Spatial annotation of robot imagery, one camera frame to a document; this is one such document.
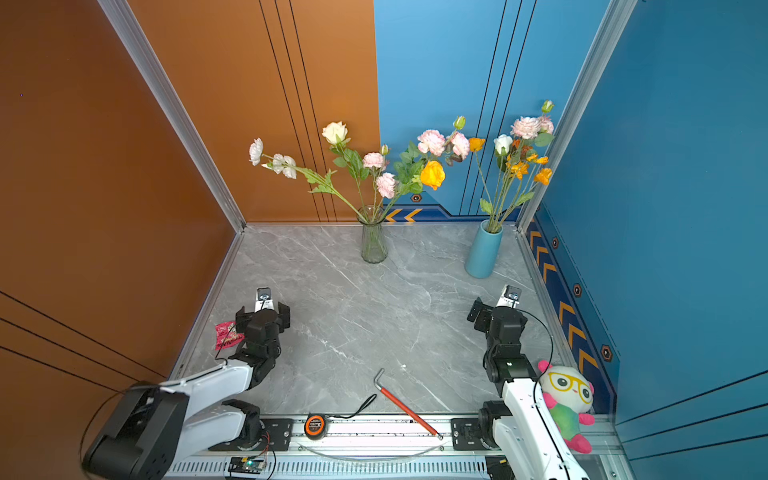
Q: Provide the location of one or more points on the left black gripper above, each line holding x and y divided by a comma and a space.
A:
282, 320

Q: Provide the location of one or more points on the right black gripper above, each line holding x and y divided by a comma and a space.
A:
486, 314

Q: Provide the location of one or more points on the blue ceramic cylinder vase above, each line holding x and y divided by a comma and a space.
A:
483, 252

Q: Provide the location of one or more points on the clear ribbed glass vase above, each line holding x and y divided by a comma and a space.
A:
373, 245

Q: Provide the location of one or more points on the yellow poppy flower bunch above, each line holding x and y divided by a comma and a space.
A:
540, 174

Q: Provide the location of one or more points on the white ranunculus flower stem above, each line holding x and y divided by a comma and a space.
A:
286, 166

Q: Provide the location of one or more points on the orange gerbera flower stem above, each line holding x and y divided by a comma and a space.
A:
517, 171

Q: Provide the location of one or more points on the pink ranunculus flower stem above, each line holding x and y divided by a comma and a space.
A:
384, 183

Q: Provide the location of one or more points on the pink rose spray stem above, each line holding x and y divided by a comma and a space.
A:
447, 148

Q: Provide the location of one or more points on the white rose flower stem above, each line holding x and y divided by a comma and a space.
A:
502, 149

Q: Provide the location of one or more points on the pink peony flower stem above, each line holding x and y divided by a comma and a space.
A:
539, 130

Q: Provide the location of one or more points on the cream rose flower stem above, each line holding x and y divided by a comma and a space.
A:
337, 135

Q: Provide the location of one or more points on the yellow orange rose stem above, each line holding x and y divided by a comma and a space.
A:
413, 176

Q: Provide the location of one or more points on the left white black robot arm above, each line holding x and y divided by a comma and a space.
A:
154, 425

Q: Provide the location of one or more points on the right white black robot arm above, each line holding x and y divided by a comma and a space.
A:
519, 423

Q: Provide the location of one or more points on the pink candy wrapper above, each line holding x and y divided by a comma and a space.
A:
227, 336

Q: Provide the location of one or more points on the panda plush toy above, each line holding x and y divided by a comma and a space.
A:
569, 397

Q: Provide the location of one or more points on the orange black tape measure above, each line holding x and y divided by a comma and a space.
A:
315, 426

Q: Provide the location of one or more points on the green circuit board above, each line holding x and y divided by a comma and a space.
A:
246, 467

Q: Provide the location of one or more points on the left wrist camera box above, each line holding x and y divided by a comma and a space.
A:
264, 299

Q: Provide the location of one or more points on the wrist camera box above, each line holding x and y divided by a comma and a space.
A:
510, 297
264, 299

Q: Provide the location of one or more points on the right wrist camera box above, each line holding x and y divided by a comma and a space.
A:
510, 297

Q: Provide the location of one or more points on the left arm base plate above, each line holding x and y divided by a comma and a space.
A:
272, 434

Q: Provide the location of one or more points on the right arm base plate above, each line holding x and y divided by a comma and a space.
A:
471, 434

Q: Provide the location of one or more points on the red handled hammer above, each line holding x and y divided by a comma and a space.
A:
403, 407

